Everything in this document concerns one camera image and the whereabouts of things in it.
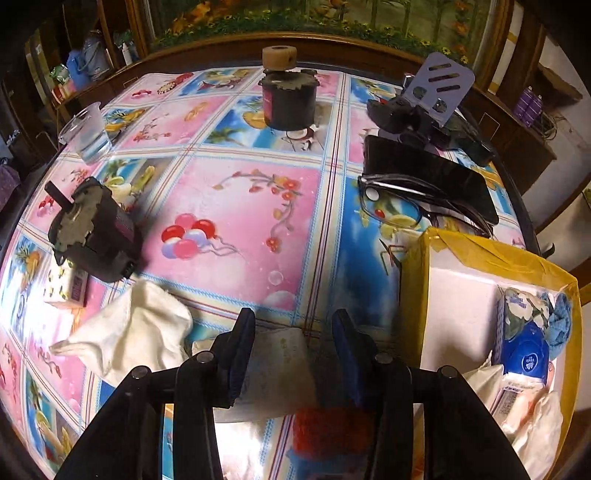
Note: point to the clear plastic cup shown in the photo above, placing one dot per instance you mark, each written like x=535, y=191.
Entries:
x=86, y=135

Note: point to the black toothed container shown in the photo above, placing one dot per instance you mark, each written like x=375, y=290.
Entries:
x=93, y=232

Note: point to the purple phone stand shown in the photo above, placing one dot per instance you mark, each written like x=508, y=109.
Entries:
x=439, y=87

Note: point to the lemon print tissue pack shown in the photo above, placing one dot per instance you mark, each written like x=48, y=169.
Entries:
x=65, y=286

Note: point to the blue tissue pack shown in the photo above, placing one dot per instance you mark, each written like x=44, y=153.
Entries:
x=531, y=331

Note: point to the black eyeglasses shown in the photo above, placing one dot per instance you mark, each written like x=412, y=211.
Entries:
x=406, y=202

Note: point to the black glasses case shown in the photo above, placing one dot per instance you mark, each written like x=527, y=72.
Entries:
x=387, y=158

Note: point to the black jar with cork lid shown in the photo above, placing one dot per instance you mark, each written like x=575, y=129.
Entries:
x=288, y=95

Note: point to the white sponge block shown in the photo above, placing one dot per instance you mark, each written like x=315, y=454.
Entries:
x=278, y=379

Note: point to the yellow cardboard box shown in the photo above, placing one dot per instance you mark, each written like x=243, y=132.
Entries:
x=451, y=289

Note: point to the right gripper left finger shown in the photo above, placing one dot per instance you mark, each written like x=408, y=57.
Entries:
x=125, y=438

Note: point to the flower mural panel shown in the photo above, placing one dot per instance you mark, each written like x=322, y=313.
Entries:
x=419, y=27

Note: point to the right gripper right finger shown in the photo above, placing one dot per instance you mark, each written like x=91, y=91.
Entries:
x=411, y=408

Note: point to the colourful plastic tablecloth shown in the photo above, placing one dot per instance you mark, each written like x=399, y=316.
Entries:
x=233, y=214

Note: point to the purple bottles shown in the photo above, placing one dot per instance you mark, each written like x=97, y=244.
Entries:
x=529, y=107

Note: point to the white cloth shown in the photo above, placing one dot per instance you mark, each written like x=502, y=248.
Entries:
x=144, y=326

